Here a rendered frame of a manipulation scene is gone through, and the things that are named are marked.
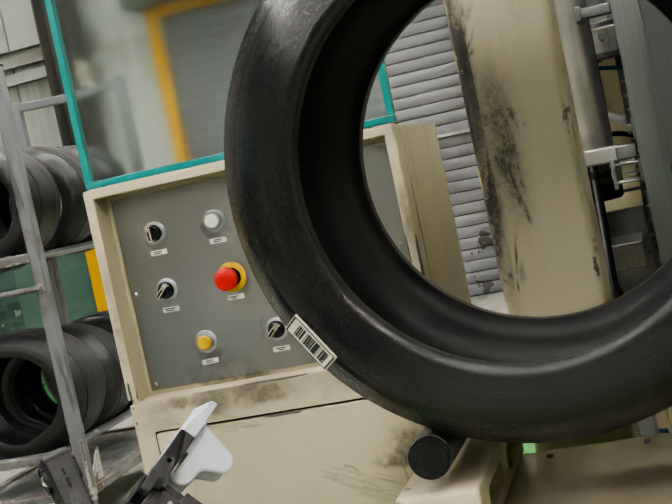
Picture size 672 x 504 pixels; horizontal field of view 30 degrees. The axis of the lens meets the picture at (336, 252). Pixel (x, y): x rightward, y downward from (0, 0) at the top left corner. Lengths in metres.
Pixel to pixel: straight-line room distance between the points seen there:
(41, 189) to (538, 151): 3.79
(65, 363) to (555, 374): 3.99
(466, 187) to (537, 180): 9.23
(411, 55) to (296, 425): 8.95
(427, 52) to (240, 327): 8.84
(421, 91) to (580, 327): 9.44
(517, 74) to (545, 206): 0.17
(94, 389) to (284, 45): 4.10
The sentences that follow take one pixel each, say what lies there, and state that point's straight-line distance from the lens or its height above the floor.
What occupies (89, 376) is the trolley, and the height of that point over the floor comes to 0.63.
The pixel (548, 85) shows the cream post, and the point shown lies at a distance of 1.60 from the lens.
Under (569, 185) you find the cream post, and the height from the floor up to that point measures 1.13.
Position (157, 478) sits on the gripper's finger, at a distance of 1.15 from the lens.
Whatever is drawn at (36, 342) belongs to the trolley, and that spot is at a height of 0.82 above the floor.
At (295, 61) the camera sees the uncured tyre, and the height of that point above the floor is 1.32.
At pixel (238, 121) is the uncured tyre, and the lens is 1.27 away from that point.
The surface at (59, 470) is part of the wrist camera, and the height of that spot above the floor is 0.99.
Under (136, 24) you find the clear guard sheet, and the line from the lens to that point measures 2.16.
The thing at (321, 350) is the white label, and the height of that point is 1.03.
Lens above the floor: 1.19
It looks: 3 degrees down
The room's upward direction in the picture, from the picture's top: 12 degrees counter-clockwise
